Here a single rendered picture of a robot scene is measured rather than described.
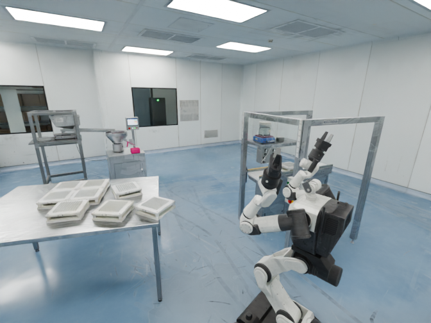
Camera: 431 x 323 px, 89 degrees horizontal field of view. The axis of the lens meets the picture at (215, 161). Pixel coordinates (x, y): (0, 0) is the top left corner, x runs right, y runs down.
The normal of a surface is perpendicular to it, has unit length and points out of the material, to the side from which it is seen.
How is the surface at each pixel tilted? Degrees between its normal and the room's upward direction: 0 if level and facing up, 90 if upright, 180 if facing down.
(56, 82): 90
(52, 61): 90
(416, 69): 90
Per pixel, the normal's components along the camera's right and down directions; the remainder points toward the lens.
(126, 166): 0.52, 0.25
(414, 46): -0.86, 0.14
